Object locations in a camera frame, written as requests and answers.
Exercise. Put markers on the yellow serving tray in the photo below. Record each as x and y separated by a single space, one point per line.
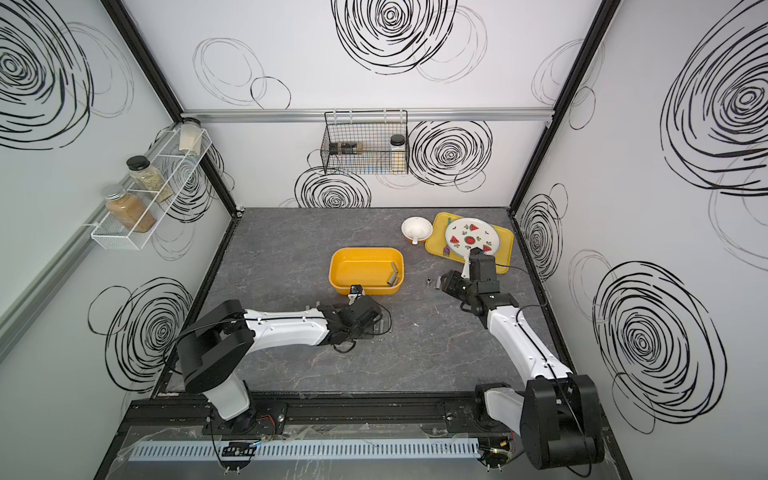
436 244

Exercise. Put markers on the dark item in basket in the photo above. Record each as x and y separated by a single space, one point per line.
344 148

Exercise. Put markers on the brown spice jar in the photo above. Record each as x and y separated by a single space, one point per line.
127 208

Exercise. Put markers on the orange white bowl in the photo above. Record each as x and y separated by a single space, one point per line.
416 229

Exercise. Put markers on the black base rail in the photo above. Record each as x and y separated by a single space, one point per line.
456 412

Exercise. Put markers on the jar in wire basket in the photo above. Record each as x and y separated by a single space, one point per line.
398 154

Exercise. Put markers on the black corner frame post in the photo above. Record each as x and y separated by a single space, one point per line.
595 35

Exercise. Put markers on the white slotted cable duct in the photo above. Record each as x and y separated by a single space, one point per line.
341 449

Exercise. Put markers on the green herb jar black lid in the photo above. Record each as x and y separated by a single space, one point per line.
149 178

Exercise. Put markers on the left corner frame post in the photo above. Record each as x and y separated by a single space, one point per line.
127 29

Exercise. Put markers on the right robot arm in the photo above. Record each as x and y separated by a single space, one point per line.
558 416

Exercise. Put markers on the black wire basket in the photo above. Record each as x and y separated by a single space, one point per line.
375 140

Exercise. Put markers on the yellow storage box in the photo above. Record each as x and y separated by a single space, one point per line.
367 266

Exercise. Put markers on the aluminium wall rail left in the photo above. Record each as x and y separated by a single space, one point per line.
21 315

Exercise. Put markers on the white wire wall shelf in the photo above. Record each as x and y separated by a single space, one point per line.
193 195

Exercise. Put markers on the aluminium wall rail back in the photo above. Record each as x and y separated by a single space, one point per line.
488 114

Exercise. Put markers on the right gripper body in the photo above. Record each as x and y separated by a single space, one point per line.
460 286

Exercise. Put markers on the aluminium wall rail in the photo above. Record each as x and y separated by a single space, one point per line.
21 315
488 114

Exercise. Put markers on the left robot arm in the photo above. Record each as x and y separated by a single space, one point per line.
211 349

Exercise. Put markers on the watermelon pattern plate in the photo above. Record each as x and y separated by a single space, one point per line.
462 235

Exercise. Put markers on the white jar on shelf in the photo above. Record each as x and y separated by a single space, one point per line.
190 136

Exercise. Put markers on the dull socket in box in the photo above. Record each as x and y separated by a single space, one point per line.
395 276

